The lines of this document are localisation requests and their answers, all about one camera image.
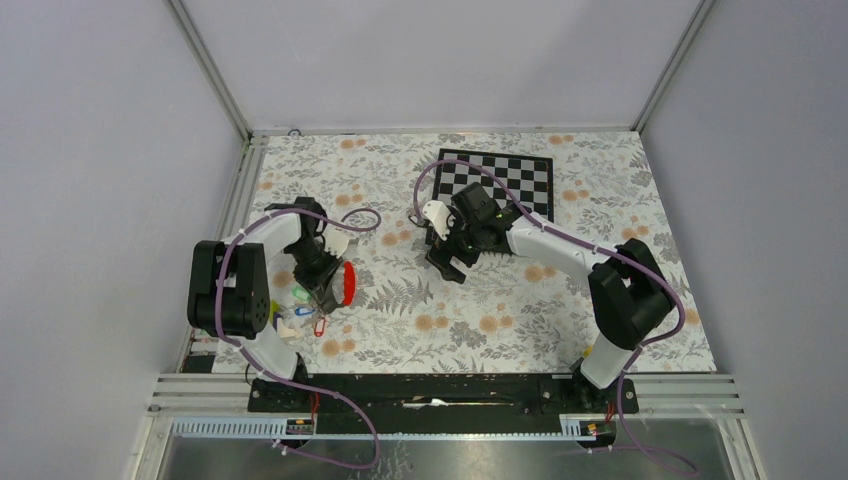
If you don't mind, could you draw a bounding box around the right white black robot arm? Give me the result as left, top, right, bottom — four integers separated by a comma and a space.
417, 182, 675, 412

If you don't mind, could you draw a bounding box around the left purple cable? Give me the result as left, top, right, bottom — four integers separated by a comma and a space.
213, 207, 386, 473

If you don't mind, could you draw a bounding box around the red key tag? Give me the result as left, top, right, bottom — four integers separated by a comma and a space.
313, 316, 328, 338

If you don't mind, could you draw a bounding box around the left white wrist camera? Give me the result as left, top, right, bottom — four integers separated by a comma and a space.
323, 229, 351, 258

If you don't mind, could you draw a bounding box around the green key tag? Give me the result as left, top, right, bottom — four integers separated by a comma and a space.
291, 285, 312, 303

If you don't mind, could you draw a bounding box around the key with black tag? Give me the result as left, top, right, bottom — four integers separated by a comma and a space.
407, 209, 427, 228

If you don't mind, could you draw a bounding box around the floral patterned mat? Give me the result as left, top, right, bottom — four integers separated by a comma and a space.
251, 132, 715, 373

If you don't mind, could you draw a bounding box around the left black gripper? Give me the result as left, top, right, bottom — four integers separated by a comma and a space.
286, 238, 342, 302

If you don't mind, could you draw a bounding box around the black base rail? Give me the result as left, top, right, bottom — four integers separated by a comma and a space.
247, 373, 640, 435

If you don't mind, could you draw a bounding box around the green white small block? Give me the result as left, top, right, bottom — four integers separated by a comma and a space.
269, 301, 300, 341

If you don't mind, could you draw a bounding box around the black white checkerboard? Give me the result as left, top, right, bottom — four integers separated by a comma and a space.
432, 148, 554, 255

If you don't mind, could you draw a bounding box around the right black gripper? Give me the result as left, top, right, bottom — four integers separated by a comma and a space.
425, 208, 485, 285

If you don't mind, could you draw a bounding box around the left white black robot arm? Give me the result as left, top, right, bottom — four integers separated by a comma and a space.
187, 197, 350, 411

